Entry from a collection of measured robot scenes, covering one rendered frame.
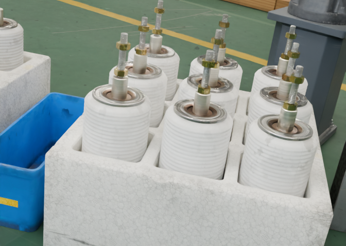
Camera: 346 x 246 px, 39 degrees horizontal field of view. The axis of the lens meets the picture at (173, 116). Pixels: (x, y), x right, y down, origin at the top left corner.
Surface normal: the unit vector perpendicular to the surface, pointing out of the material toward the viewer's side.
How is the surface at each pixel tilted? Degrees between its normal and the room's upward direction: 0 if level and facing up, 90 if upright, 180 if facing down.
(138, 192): 90
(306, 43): 90
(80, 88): 0
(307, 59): 90
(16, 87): 90
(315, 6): 73
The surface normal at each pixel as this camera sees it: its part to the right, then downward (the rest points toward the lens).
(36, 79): 0.97, 0.21
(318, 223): -0.18, 0.39
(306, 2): -0.62, -0.07
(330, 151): 0.13, -0.90
